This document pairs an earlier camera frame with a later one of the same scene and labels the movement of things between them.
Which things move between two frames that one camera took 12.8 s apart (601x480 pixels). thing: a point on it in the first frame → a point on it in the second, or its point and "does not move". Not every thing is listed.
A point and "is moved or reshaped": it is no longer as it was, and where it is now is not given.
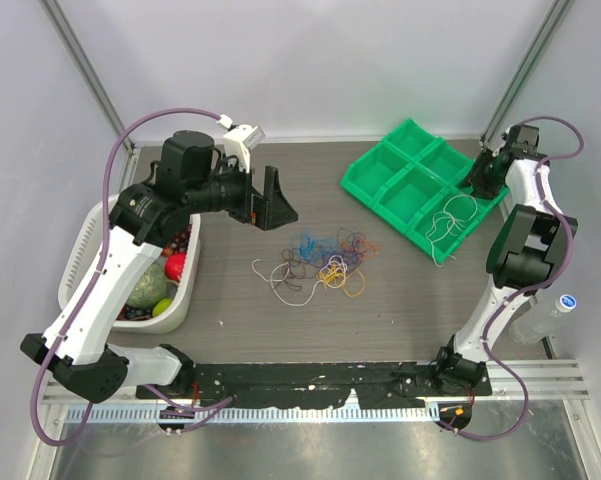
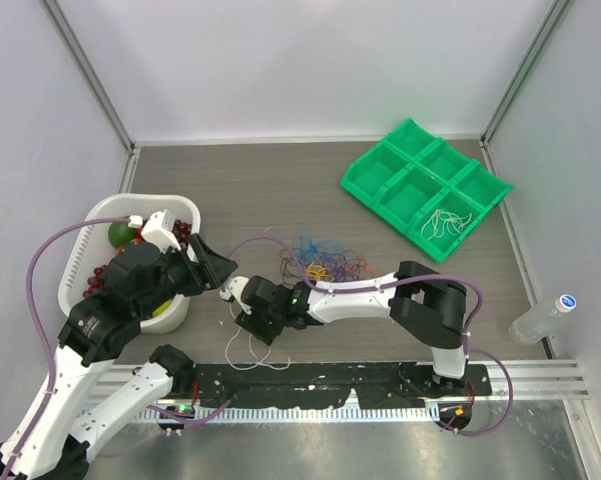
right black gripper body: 484,179 → 267,325
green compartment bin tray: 419,181 does not move
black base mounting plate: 371,385 does not move
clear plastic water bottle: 541,322 does not move
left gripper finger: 278,210 → 214,269
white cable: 288,270 is moved or reshaped
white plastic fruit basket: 81,261 does not move
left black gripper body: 234,193 → 189,278
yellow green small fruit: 161,306 does not move
